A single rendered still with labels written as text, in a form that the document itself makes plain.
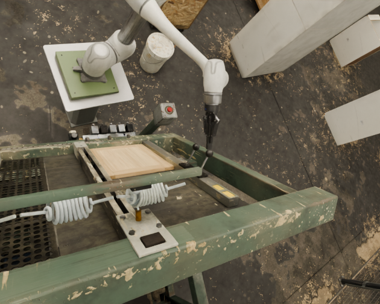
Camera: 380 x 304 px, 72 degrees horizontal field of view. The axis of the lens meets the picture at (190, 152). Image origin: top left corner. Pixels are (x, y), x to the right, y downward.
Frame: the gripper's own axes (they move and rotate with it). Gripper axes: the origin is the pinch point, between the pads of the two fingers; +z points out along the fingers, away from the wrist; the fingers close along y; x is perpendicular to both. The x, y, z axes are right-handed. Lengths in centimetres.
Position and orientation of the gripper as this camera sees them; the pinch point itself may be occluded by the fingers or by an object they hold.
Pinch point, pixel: (209, 142)
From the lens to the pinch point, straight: 139.1
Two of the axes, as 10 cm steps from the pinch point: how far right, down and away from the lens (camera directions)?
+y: -5.1, -2.7, 8.2
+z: -0.5, 9.6, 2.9
